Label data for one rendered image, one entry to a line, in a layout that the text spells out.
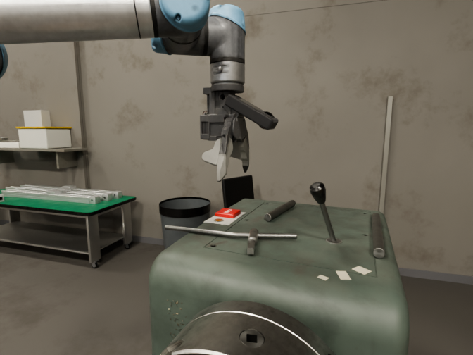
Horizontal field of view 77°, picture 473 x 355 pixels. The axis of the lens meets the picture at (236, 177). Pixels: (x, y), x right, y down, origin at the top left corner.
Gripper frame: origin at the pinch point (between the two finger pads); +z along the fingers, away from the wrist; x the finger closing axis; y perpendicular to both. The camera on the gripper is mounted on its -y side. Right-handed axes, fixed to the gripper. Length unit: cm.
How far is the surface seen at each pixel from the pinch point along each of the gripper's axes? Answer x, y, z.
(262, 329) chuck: 24.9, -14.4, 16.8
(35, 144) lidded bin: -186, 352, 8
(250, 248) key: 7.0, -6.1, 13.1
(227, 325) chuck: 26.1, -9.6, 16.8
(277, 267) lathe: 9.6, -12.4, 14.9
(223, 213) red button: -16.0, 10.9, 13.7
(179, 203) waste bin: -231, 172, 77
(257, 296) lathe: 15.4, -10.5, 18.1
